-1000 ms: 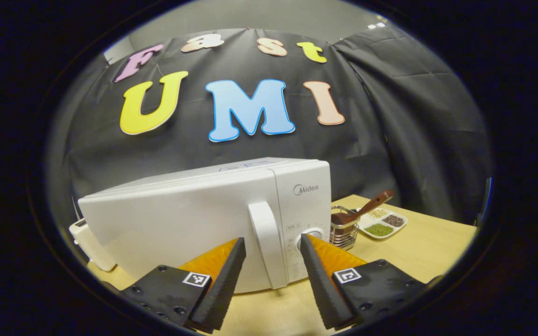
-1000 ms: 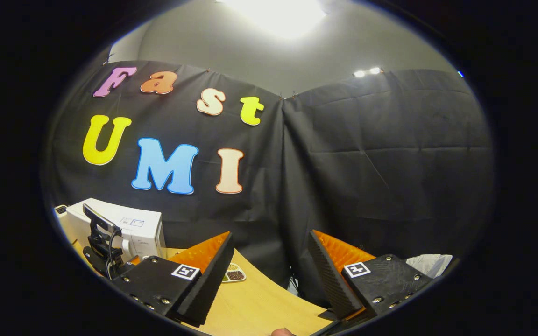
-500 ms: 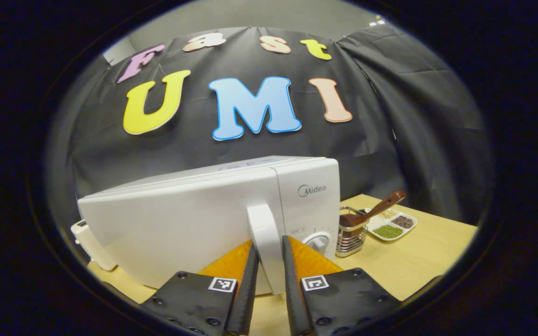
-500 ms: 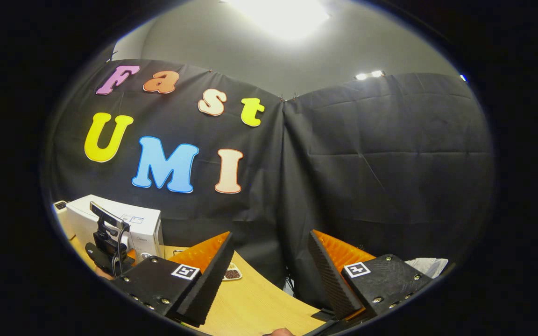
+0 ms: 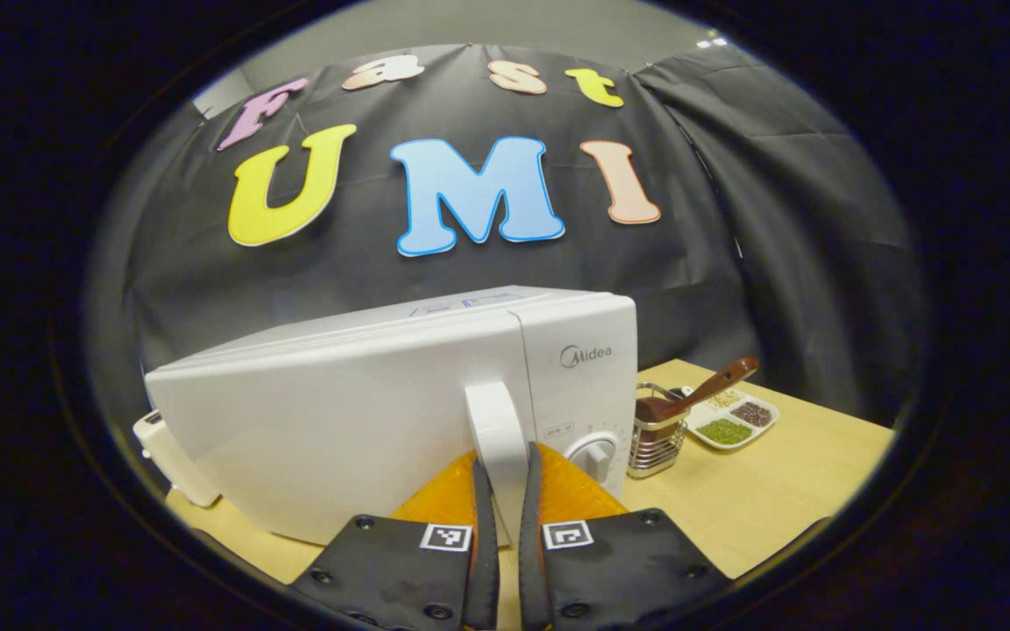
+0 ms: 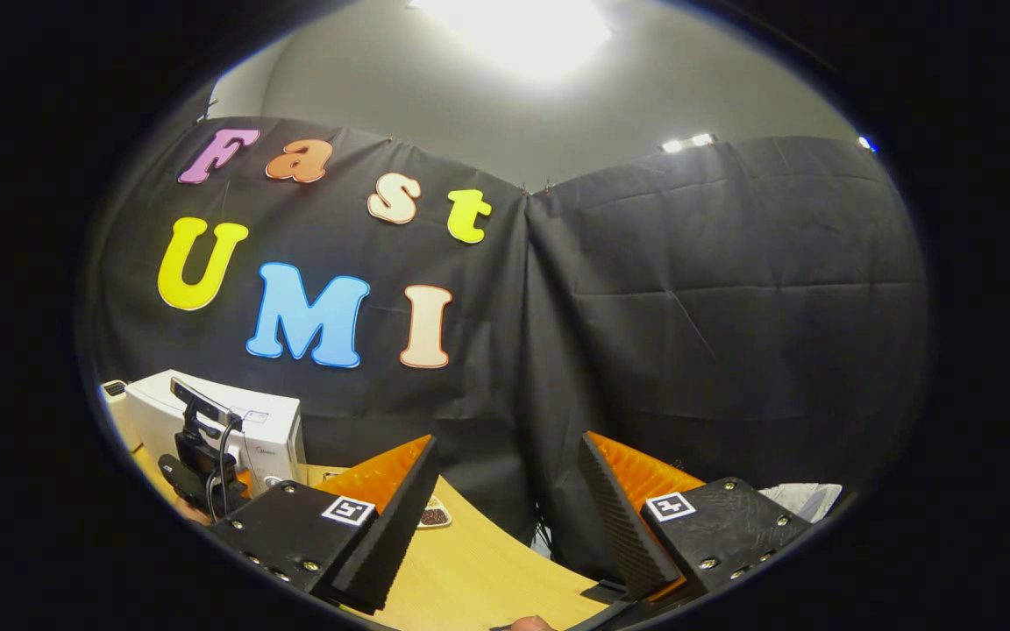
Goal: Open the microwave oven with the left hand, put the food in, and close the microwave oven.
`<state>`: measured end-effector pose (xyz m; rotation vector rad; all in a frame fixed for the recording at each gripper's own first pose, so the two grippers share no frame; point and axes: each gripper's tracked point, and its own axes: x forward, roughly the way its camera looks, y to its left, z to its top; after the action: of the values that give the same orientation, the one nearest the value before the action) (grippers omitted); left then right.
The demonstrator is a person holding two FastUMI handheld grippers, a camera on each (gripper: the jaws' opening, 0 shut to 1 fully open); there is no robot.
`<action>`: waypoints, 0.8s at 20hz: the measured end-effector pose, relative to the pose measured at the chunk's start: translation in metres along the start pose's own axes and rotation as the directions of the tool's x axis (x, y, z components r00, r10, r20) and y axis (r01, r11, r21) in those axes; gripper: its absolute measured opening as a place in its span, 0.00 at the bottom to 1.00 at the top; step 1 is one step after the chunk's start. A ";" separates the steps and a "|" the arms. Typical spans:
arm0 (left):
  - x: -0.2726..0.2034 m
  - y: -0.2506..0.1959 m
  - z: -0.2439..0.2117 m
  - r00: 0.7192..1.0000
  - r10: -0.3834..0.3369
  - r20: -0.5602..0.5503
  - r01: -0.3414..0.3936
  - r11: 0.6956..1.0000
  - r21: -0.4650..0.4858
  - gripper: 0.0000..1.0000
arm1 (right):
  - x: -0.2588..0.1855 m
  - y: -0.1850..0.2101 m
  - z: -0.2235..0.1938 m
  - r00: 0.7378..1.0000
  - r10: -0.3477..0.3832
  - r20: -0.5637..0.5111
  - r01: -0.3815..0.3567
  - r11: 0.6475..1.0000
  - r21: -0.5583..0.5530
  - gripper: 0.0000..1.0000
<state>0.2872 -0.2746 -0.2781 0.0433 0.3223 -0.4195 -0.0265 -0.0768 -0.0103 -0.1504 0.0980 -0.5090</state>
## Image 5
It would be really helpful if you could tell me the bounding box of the white microwave oven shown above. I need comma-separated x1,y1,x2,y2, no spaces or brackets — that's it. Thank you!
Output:
144,285,639,549

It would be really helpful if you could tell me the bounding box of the black backdrop cloth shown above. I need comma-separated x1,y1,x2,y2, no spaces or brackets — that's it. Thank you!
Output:
84,44,927,430

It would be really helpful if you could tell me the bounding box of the white divided dish of beans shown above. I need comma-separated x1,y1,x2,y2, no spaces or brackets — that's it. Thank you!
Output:
672,386,780,451

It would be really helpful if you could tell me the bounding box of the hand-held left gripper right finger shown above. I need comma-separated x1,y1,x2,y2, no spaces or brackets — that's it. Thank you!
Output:
518,441,729,631

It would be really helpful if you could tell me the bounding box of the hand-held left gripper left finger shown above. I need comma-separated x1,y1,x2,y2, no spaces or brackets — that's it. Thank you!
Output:
290,450,501,631

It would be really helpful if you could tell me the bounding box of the white toaster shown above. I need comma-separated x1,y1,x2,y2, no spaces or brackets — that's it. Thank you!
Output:
132,409,221,509

